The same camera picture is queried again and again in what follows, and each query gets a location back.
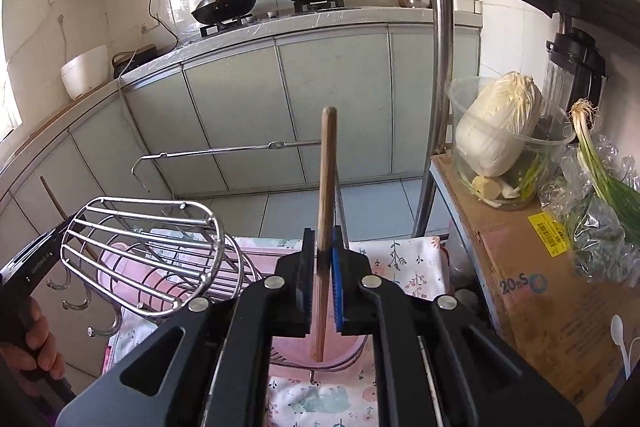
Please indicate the cardboard box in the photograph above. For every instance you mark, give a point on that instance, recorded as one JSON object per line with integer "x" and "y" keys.
{"x": 530, "y": 307}

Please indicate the black wok with lid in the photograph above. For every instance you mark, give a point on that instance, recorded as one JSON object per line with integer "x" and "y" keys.
{"x": 225, "y": 4}

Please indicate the light wooden chopstick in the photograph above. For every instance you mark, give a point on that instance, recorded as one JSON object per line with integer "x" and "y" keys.
{"x": 326, "y": 182}
{"x": 52, "y": 199}

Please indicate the black blender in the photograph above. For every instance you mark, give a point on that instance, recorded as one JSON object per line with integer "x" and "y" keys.
{"x": 575, "y": 57}

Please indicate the black countertop appliance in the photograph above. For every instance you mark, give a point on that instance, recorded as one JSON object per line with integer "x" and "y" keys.
{"x": 145, "y": 54}

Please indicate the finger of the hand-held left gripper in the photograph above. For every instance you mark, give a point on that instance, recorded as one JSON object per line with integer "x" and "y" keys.
{"x": 72, "y": 232}

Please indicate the gas stove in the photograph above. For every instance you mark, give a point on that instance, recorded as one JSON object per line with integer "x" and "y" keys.
{"x": 272, "y": 14}

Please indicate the clear plastic container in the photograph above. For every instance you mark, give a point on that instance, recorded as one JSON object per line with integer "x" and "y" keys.
{"x": 550, "y": 157}

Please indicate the green onion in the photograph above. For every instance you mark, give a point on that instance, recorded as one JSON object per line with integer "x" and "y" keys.
{"x": 592, "y": 157}

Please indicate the white plastic spoon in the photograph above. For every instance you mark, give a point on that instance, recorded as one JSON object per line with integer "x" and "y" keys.
{"x": 618, "y": 327}

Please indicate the pale green lower cabinet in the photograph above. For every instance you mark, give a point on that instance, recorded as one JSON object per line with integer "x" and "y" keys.
{"x": 240, "y": 97}

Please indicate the pink plastic drip tray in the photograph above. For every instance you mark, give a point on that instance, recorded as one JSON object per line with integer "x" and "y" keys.
{"x": 260, "y": 252}

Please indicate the person's left hand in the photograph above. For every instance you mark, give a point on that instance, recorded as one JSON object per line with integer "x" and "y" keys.
{"x": 30, "y": 357}

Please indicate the ginger piece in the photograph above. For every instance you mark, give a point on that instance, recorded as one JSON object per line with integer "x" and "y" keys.
{"x": 486, "y": 188}

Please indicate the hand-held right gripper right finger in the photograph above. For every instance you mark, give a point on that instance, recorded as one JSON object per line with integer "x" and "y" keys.
{"x": 336, "y": 292}

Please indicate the metal shelf rack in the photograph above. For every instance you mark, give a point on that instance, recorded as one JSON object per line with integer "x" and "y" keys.
{"x": 442, "y": 57}

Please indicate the plastic bag of greens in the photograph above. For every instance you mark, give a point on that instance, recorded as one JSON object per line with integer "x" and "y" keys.
{"x": 595, "y": 232}

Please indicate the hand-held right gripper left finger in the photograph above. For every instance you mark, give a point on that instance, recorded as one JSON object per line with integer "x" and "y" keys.
{"x": 300, "y": 292}

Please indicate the white rice cooker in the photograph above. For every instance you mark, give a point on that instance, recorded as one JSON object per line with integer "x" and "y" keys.
{"x": 85, "y": 72}

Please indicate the napa cabbage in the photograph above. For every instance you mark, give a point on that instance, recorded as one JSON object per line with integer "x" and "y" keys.
{"x": 495, "y": 122}

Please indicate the white floral cloth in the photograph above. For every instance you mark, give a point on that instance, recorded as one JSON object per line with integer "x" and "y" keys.
{"x": 415, "y": 267}

